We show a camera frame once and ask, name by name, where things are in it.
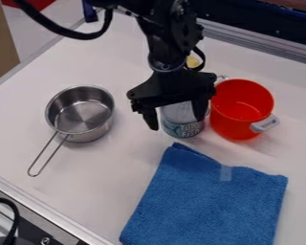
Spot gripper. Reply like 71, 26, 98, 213
124, 68, 219, 132

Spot red pot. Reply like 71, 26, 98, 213
208, 78, 281, 142

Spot silver pot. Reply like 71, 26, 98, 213
26, 84, 117, 178

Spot silver can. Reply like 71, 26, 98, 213
159, 100, 212, 139

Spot yellow toy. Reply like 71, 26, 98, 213
185, 56, 204, 70

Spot blue cloth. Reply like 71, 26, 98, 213
118, 142, 290, 245

